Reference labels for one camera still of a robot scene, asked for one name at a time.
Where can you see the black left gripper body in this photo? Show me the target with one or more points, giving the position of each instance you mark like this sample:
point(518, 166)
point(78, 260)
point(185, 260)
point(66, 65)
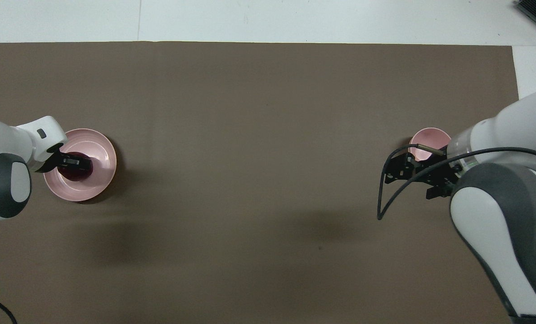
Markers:
point(49, 162)

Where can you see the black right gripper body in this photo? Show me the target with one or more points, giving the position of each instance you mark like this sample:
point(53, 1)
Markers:
point(434, 171)

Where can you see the red apple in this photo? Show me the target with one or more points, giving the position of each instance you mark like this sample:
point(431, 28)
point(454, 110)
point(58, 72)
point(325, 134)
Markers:
point(76, 175)

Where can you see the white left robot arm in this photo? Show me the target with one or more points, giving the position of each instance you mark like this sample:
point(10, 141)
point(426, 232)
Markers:
point(6, 148)

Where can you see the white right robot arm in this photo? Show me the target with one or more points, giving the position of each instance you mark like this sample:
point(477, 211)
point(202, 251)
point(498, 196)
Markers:
point(493, 216)

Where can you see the pink plate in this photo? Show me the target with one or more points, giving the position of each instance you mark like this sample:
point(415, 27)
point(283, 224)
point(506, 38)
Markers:
point(101, 153)

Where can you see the pink bowl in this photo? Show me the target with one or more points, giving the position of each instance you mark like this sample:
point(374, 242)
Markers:
point(430, 137)

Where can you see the brown table mat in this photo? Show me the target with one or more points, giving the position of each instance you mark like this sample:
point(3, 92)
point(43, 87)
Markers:
point(268, 180)

